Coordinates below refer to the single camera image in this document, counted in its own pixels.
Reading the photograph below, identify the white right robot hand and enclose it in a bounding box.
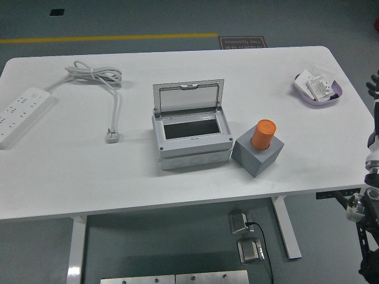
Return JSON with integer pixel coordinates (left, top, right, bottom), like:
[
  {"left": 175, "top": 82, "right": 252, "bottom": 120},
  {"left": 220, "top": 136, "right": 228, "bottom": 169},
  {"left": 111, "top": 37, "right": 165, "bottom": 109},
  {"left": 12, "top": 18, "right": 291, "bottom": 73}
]
[{"left": 365, "top": 69, "right": 379, "bottom": 166}]

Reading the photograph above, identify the orange cylindrical battery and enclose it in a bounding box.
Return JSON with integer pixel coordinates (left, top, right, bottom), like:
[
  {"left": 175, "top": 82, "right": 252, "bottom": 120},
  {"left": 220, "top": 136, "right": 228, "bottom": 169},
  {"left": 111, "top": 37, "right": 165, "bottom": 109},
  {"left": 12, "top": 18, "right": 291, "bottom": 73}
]
[{"left": 250, "top": 119, "right": 277, "bottom": 151}]

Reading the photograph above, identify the transparent hinged box lid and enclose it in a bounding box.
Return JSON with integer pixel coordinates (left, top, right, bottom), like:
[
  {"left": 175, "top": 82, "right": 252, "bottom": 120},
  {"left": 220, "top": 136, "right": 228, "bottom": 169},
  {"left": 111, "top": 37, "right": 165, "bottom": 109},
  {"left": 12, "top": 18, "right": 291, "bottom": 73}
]
[{"left": 152, "top": 78, "right": 225, "bottom": 117}]

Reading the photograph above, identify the silver floor socket box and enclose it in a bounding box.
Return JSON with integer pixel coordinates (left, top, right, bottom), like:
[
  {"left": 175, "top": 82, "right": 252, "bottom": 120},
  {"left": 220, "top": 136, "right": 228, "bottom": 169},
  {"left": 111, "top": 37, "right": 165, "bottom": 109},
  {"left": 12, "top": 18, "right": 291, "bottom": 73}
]
[
  {"left": 228, "top": 208, "right": 255, "bottom": 236},
  {"left": 236, "top": 238, "right": 265, "bottom": 265}
]

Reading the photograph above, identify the black table control panel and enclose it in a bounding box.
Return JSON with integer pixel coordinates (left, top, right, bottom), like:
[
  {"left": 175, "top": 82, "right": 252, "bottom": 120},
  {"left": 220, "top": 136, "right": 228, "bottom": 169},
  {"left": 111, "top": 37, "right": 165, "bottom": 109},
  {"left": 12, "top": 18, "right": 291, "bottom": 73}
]
[{"left": 315, "top": 191, "right": 340, "bottom": 200}]

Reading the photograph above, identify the purple plastic tray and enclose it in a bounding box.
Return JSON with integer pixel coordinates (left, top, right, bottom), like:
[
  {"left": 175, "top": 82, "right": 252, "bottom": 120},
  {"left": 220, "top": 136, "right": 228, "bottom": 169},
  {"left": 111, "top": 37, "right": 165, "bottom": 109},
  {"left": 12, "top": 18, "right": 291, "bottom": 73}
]
[{"left": 294, "top": 73, "right": 344, "bottom": 109}]

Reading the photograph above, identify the clear plastic packet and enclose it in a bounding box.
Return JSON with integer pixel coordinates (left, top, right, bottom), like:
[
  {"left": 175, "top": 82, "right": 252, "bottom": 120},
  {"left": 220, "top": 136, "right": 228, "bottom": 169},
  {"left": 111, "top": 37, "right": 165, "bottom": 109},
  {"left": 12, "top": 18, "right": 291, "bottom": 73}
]
[{"left": 309, "top": 60, "right": 339, "bottom": 82}]

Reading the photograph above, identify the grey cube holder block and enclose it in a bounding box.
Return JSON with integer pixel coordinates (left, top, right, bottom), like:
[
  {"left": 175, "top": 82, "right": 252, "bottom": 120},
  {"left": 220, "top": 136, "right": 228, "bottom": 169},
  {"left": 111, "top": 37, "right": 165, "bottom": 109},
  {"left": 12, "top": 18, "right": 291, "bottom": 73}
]
[{"left": 231, "top": 125, "right": 285, "bottom": 179}]

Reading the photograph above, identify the dark printed floor sign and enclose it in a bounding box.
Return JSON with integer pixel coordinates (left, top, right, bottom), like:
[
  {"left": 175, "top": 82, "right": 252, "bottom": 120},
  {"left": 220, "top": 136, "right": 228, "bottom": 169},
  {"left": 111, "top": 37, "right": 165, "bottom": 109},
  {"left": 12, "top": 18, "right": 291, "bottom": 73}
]
[{"left": 218, "top": 35, "right": 269, "bottom": 50}]

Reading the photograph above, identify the grey metal plate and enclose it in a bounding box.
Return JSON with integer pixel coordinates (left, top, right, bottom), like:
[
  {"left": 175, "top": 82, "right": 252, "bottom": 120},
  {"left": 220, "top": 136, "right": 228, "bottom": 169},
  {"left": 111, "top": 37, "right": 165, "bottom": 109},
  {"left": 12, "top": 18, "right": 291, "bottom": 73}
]
[
  {"left": 99, "top": 275, "right": 176, "bottom": 284},
  {"left": 175, "top": 269, "right": 249, "bottom": 284}
]

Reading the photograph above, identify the white power strip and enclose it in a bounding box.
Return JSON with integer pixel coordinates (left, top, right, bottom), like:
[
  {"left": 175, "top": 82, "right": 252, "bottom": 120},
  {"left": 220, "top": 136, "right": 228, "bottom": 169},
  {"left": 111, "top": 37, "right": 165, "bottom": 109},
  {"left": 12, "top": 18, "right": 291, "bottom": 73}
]
[{"left": 0, "top": 86, "right": 52, "bottom": 150}]

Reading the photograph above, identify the white switch panel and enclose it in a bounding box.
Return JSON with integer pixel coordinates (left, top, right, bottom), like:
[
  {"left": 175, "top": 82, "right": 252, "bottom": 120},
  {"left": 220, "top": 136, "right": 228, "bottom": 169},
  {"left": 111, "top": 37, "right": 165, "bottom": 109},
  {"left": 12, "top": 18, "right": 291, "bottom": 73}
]
[{"left": 306, "top": 74, "right": 335, "bottom": 102}]

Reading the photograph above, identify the black floor cable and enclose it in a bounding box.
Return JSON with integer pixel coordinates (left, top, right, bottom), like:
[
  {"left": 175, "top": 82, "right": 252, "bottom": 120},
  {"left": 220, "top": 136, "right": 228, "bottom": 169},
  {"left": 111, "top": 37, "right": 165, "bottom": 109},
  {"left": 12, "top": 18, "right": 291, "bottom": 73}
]
[{"left": 245, "top": 221, "right": 275, "bottom": 284}]

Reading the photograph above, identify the grey electrical enclosure box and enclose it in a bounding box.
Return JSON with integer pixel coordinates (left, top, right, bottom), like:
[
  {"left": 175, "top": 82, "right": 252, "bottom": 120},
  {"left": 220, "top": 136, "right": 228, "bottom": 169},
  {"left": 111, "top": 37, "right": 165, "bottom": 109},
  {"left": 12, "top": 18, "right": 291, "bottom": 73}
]
[{"left": 152, "top": 106, "right": 233, "bottom": 171}]

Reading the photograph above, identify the white power cord with plug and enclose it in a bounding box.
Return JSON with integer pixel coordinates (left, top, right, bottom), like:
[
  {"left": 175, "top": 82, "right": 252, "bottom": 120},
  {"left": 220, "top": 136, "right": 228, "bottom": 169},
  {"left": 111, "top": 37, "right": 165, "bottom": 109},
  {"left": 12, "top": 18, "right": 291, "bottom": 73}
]
[{"left": 44, "top": 60, "right": 124, "bottom": 145}]

